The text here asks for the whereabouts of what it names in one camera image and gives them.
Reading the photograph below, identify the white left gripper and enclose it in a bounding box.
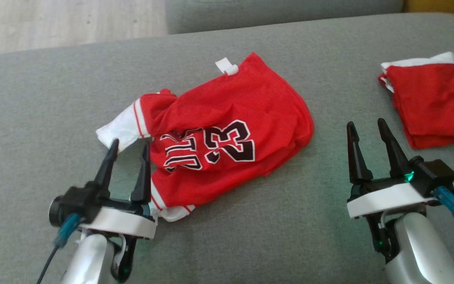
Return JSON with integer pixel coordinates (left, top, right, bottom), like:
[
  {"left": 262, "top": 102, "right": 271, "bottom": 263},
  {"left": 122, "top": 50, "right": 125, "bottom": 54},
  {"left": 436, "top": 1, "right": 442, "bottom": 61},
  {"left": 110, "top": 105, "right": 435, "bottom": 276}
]
[{"left": 80, "top": 139, "right": 158, "bottom": 283}]

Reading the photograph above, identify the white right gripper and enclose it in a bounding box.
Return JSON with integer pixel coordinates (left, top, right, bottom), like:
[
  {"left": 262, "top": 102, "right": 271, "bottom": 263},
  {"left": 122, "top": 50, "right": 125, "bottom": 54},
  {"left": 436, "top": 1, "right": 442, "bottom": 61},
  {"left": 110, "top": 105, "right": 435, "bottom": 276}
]
[{"left": 346, "top": 118, "right": 437, "bottom": 263}]

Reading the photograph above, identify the red shorts white stripe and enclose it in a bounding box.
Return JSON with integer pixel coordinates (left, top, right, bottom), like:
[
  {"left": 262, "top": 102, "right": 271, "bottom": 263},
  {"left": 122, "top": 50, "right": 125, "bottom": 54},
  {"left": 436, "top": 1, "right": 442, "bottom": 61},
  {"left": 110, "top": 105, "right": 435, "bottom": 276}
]
[{"left": 378, "top": 51, "right": 454, "bottom": 150}]

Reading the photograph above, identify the red number 23 jersey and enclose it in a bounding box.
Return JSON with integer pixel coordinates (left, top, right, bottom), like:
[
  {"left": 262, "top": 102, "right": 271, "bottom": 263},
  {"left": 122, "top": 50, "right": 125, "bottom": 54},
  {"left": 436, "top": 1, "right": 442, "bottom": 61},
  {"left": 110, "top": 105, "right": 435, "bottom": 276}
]
[{"left": 95, "top": 52, "right": 315, "bottom": 222}]

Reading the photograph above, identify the wide grey sofa seat cushion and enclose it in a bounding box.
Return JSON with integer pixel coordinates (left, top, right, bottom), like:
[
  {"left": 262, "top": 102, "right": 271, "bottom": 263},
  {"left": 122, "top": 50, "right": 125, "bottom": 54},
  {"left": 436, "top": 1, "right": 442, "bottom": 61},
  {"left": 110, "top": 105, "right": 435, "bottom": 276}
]
[{"left": 0, "top": 12, "right": 454, "bottom": 284}]

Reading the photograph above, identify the long yellow sofa backrest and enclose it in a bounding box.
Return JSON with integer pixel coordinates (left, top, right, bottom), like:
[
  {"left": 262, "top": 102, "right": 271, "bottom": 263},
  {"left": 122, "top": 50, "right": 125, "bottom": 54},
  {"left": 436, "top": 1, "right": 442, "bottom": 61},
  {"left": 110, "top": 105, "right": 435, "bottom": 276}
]
[{"left": 404, "top": 0, "right": 454, "bottom": 23}]

